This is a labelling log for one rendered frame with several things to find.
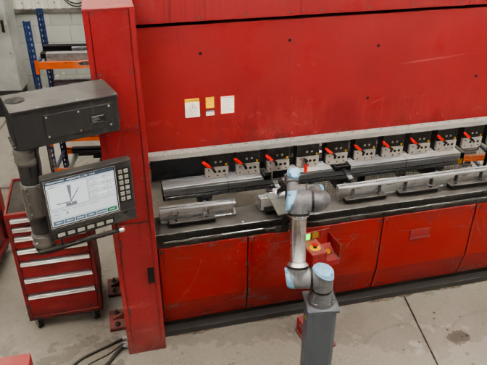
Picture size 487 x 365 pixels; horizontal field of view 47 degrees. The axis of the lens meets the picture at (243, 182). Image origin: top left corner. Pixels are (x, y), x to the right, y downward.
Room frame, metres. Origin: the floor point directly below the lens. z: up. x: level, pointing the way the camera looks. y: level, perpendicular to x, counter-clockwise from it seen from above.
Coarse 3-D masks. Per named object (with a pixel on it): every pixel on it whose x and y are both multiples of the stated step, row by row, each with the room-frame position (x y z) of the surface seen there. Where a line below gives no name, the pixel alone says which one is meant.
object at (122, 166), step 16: (112, 160) 2.53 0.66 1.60; (128, 160) 2.54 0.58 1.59; (48, 176) 2.36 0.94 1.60; (64, 176) 2.38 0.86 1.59; (128, 176) 2.54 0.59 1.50; (128, 192) 2.53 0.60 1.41; (48, 208) 2.33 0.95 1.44; (128, 208) 2.53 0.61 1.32; (48, 224) 2.36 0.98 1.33; (80, 224) 2.40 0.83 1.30; (96, 224) 2.44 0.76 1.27; (112, 224) 2.48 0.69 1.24
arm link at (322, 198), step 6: (306, 186) 2.92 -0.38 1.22; (312, 186) 2.89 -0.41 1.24; (318, 186) 2.92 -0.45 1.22; (318, 192) 2.57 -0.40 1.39; (324, 192) 2.60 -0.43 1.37; (318, 198) 2.53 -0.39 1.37; (324, 198) 2.54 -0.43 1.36; (318, 204) 2.52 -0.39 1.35; (324, 204) 2.53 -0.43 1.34; (318, 210) 2.52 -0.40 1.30
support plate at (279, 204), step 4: (268, 196) 3.17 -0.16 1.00; (272, 196) 3.17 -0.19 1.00; (276, 196) 3.17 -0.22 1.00; (272, 200) 3.12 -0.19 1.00; (276, 200) 3.12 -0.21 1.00; (280, 200) 3.12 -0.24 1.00; (284, 200) 3.12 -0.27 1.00; (272, 204) 3.07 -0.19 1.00; (276, 204) 3.07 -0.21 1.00; (280, 204) 3.07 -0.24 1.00; (284, 204) 3.07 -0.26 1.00; (276, 208) 3.02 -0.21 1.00; (280, 208) 3.02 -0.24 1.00; (284, 208) 3.02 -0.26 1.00; (276, 212) 2.99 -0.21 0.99; (280, 212) 2.97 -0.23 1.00; (284, 212) 2.97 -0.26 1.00
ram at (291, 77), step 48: (144, 48) 3.01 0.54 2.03; (192, 48) 3.08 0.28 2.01; (240, 48) 3.14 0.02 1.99; (288, 48) 3.21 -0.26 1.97; (336, 48) 3.28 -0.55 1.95; (384, 48) 3.36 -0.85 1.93; (432, 48) 3.43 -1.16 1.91; (480, 48) 3.52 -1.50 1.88; (144, 96) 3.01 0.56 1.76; (192, 96) 3.07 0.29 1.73; (240, 96) 3.14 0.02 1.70; (288, 96) 3.21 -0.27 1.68; (336, 96) 3.29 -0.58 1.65; (384, 96) 3.37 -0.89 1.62; (432, 96) 3.45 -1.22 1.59; (480, 96) 3.54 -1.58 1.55; (192, 144) 3.07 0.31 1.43; (288, 144) 3.22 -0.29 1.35
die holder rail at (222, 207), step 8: (216, 200) 3.17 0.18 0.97; (224, 200) 3.17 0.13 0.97; (232, 200) 3.17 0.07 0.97; (160, 208) 3.07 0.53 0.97; (168, 208) 3.08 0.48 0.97; (176, 208) 3.07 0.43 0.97; (184, 208) 3.07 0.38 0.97; (192, 208) 3.08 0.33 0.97; (200, 208) 3.09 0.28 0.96; (208, 208) 3.11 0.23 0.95; (216, 208) 3.12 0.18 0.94; (224, 208) 3.13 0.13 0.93; (232, 208) 3.14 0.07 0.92; (160, 216) 3.03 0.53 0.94; (168, 216) 3.04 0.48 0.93; (176, 216) 3.11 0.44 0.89; (184, 216) 3.06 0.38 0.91; (192, 216) 3.08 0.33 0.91; (216, 216) 3.11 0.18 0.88
